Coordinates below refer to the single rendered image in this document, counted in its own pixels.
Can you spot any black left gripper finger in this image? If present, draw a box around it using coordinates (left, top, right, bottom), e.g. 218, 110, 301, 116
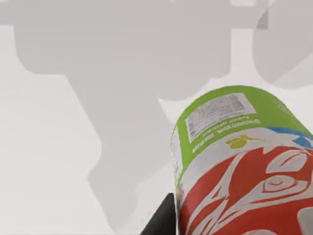
140, 192, 177, 235

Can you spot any green red and white can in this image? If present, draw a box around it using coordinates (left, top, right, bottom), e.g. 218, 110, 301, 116
169, 85, 313, 235

